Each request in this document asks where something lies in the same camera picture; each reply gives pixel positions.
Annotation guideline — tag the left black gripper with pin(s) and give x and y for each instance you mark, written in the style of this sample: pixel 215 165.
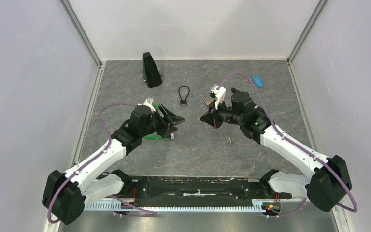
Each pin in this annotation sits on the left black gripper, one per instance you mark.
pixel 167 122

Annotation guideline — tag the black metronome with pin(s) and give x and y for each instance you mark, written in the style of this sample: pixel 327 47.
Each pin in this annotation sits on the black metronome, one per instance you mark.
pixel 151 74

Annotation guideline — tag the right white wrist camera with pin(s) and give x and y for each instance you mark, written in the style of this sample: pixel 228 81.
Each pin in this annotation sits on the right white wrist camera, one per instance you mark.
pixel 218 95

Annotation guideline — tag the green cable lock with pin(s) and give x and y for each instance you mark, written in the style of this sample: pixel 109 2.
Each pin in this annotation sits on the green cable lock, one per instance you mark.
pixel 159 137

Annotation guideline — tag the brass padlock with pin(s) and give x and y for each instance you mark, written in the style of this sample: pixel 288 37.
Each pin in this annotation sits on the brass padlock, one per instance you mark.
pixel 203 101

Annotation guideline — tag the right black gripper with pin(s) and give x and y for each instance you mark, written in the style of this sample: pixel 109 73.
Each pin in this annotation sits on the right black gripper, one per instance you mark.
pixel 212 117

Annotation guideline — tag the black cable padlock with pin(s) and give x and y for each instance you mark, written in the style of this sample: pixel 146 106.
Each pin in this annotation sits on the black cable padlock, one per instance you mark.
pixel 183 100

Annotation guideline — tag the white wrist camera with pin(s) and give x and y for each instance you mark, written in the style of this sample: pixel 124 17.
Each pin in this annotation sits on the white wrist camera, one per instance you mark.
pixel 149 103
pixel 218 95

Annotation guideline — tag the blue toy brick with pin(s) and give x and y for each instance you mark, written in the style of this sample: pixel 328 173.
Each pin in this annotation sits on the blue toy brick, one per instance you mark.
pixel 257 81

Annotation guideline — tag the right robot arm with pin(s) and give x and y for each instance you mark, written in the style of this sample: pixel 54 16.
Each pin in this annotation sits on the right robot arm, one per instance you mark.
pixel 324 181

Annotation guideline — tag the white cable duct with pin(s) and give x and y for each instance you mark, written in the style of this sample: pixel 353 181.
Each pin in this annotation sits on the white cable duct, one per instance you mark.
pixel 115 205

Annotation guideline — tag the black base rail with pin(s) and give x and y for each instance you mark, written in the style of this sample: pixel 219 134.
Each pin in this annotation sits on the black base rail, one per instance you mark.
pixel 181 191

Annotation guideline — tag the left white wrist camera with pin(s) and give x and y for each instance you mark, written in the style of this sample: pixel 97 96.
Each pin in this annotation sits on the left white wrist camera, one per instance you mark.
pixel 149 103

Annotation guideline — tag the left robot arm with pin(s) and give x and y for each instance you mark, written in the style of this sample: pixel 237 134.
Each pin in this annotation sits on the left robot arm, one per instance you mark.
pixel 67 193

